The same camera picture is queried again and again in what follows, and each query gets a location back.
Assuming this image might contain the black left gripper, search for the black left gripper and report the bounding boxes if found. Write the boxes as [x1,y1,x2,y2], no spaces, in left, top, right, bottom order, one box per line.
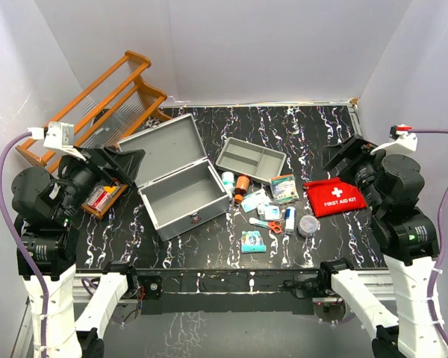
[54,142,144,220]

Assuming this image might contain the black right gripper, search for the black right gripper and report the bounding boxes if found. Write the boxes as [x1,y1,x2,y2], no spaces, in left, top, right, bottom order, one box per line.
[320,134,385,213]

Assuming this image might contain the red first aid kit pouch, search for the red first aid kit pouch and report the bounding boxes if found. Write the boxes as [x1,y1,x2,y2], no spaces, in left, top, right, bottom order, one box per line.
[303,178,367,218]

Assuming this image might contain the grey metal medicine case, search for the grey metal medicine case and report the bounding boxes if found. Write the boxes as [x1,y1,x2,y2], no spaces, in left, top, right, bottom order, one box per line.
[118,113,230,242]

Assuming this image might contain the green gauze packet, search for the green gauze packet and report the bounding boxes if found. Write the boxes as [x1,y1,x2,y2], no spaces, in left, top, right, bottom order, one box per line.
[270,175,299,205]

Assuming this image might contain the small blue bandage packet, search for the small blue bandage packet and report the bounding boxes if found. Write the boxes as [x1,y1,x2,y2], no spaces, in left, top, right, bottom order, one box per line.
[257,204,281,222]

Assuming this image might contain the teal packet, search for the teal packet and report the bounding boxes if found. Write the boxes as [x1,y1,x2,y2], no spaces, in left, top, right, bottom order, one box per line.
[240,230,267,254]

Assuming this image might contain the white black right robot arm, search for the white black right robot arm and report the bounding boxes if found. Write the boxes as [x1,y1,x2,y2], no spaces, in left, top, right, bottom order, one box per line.
[317,126,448,357]

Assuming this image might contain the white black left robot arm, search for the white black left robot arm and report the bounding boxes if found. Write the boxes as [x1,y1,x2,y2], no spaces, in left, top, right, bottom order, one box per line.
[11,145,146,357]

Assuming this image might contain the red white medicine box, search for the red white medicine box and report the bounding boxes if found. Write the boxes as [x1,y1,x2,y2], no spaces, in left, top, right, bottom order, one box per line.
[86,186,112,212]

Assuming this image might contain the orange wooden rack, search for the orange wooden rack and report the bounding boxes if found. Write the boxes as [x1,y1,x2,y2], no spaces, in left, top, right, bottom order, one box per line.
[11,51,169,227]

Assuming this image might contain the clear tape roll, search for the clear tape roll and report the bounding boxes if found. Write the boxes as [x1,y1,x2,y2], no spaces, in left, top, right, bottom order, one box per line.
[297,215,320,239]

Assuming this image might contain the blue white bandage roll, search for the blue white bandage roll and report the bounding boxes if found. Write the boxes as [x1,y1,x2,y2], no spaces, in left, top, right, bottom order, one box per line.
[284,207,296,233]

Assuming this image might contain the grey plastic divider tray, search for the grey plastic divider tray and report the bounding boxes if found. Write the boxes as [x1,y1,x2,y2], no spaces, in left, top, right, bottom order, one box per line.
[216,137,287,185]

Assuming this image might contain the amber bottle orange cap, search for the amber bottle orange cap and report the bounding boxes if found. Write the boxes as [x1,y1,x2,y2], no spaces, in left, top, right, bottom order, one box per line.
[234,175,250,204]

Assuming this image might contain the blue white flat packet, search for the blue white flat packet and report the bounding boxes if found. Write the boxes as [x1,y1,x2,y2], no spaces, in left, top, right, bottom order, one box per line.
[240,189,272,213]

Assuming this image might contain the white pill bottle teal label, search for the white pill bottle teal label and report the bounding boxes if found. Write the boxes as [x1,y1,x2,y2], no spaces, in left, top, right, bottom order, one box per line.
[221,172,235,197]

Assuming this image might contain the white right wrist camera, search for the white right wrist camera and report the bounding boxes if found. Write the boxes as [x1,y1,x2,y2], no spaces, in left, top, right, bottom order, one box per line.
[370,125,418,155]

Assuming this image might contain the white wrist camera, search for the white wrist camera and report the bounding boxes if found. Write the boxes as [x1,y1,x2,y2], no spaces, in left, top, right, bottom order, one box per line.
[27,122,85,161]
[370,125,418,155]

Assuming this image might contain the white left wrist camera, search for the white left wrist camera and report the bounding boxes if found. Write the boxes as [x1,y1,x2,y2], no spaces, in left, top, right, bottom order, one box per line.
[27,122,85,161]

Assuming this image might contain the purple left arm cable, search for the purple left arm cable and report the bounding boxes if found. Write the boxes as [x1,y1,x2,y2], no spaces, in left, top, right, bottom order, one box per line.
[0,128,50,358]

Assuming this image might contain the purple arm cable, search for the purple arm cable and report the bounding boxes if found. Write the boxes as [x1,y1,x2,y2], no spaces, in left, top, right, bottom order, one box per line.
[0,128,50,358]
[410,128,448,358]

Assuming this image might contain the orange handled scissors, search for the orange handled scissors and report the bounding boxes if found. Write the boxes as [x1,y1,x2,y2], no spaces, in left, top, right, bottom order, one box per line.
[249,218,283,234]

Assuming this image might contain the black table front rail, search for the black table front rail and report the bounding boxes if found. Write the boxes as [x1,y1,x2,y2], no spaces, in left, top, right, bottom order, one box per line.
[74,266,359,316]

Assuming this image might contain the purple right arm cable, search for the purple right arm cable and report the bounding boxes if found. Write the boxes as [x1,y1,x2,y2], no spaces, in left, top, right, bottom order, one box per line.
[410,128,448,358]

